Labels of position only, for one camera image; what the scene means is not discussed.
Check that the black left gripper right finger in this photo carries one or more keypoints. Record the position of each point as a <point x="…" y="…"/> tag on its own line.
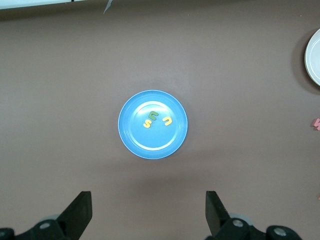
<point x="217" y="217"/>

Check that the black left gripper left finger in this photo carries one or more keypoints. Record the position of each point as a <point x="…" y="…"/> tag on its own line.
<point x="75" y="217"/>

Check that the yellow letter u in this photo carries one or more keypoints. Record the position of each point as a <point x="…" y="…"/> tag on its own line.
<point x="167" y="120"/>

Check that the yellow letter s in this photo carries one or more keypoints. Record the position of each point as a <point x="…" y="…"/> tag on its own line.
<point x="147" y="123"/>

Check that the green letter n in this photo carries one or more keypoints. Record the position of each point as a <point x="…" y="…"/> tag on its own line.
<point x="152" y="115"/>

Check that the blue plate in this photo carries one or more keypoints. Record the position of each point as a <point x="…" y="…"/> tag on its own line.
<point x="140" y="140"/>

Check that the red letter m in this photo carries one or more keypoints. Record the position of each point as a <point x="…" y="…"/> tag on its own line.
<point x="317" y="123"/>

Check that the brown table mat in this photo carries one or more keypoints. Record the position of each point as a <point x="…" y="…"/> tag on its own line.
<point x="75" y="75"/>

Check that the beige plate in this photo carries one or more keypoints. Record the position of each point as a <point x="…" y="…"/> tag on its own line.
<point x="313" y="60"/>

